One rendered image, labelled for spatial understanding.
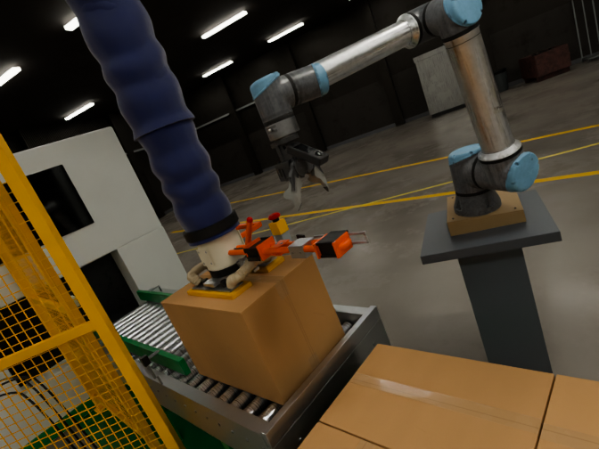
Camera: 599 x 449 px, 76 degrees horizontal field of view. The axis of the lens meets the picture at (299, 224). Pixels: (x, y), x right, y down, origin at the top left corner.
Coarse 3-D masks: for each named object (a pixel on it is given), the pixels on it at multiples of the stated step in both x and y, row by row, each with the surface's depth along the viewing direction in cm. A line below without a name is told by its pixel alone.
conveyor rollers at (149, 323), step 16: (144, 304) 313; (160, 304) 295; (128, 320) 294; (144, 320) 276; (160, 320) 266; (128, 336) 259; (144, 336) 249; (160, 336) 238; (176, 336) 228; (176, 352) 208; (160, 368) 200; (192, 368) 185; (192, 384) 174; (208, 384) 169; (224, 384) 165; (224, 400) 154; (240, 400) 149; (256, 400) 145; (272, 416) 136
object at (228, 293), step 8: (224, 280) 146; (192, 288) 162; (200, 288) 157; (208, 288) 153; (216, 288) 149; (224, 288) 146; (240, 288) 141; (248, 288) 143; (208, 296) 150; (216, 296) 145; (224, 296) 141; (232, 296) 138
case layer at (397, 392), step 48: (384, 384) 128; (432, 384) 120; (480, 384) 114; (528, 384) 107; (576, 384) 102; (336, 432) 117; (384, 432) 111; (432, 432) 105; (480, 432) 99; (528, 432) 95; (576, 432) 90
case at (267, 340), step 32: (288, 256) 160; (256, 288) 140; (288, 288) 141; (320, 288) 153; (192, 320) 154; (224, 320) 135; (256, 320) 129; (288, 320) 139; (320, 320) 151; (192, 352) 171; (224, 352) 148; (256, 352) 131; (288, 352) 138; (320, 352) 150; (256, 384) 142; (288, 384) 137
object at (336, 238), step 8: (344, 232) 112; (320, 240) 113; (328, 240) 111; (336, 240) 108; (344, 240) 110; (320, 248) 113; (328, 248) 110; (336, 248) 107; (320, 256) 114; (328, 256) 111; (336, 256) 109
